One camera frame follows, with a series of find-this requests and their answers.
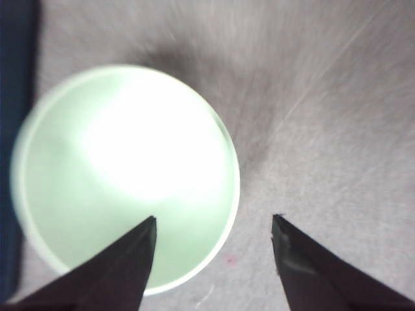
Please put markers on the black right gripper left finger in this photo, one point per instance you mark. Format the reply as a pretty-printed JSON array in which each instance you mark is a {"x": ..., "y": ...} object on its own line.
[{"x": 113, "y": 279}]

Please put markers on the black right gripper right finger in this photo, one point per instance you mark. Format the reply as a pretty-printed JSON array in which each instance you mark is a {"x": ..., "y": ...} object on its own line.
[{"x": 315, "y": 278}]

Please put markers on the light green bowl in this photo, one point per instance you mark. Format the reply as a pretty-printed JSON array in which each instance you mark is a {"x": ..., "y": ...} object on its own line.
[{"x": 110, "y": 146}]

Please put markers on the dark blue rectangular tray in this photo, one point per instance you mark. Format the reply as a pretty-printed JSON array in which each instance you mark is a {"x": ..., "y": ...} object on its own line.
[{"x": 18, "y": 33}]

